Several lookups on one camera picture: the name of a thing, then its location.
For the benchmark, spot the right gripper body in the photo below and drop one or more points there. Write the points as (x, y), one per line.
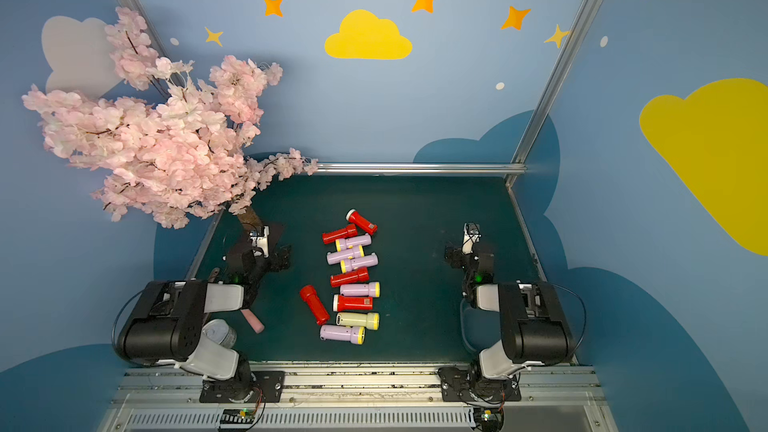
(459, 255)

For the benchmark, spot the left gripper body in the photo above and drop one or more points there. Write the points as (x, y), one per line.
(271, 253)

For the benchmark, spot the large red flashlight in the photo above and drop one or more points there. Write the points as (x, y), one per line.
(309, 295)

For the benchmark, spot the red flashlight white head top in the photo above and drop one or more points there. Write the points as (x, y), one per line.
(355, 218)

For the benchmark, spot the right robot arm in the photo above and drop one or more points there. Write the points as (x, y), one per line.
(507, 327)

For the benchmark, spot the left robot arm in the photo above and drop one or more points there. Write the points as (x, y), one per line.
(166, 324)

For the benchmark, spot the purple pink spatula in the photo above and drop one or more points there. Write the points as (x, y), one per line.
(253, 321)

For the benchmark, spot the silver tin can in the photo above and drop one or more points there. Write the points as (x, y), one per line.
(220, 332)

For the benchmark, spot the purple flashlight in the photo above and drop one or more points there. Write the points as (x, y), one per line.
(351, 334)
(352, 242)
(352, 264)
(370, 289)
(346, 254)

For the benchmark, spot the orange flashlight white head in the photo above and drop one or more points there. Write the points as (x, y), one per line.
(350, 303)

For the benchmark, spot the red flashlight upper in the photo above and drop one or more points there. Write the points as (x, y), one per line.
(350, 230)

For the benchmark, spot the red flashlight middle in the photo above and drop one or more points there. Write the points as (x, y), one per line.
(360, 275)

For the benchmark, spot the cream yellow flashlight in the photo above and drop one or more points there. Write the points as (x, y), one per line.
(370, 320)

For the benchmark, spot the purple flashlight bottom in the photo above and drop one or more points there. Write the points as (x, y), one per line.
(351, 334)

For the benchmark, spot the pink cherry blossom tree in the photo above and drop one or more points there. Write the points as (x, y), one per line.
(182, 158)

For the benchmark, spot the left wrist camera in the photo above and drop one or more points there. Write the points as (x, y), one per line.
(259, 238)

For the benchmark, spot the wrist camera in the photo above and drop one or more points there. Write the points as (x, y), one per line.
(259, 238)
(471, 236)

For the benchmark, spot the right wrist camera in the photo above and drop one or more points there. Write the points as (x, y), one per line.
(471, 236)

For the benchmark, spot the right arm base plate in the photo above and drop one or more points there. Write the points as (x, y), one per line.
(468, 385)

